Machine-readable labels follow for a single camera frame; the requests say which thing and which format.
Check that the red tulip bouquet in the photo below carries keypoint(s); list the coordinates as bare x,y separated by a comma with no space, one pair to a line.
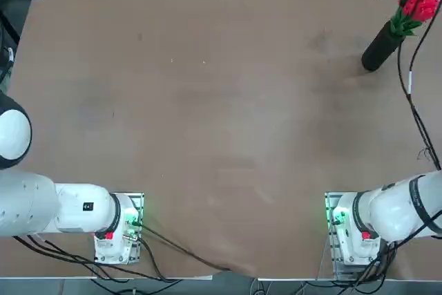
423,6

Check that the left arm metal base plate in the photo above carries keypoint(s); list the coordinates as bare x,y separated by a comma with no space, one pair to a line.
139,198

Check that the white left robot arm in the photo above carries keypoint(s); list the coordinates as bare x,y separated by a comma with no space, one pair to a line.
76,212

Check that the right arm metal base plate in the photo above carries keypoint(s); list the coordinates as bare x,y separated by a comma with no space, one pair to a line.
334,257

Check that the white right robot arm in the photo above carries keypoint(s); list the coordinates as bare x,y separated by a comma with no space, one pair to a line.
393,212

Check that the black ribbed vase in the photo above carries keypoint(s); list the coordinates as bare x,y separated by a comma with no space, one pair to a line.
378,48

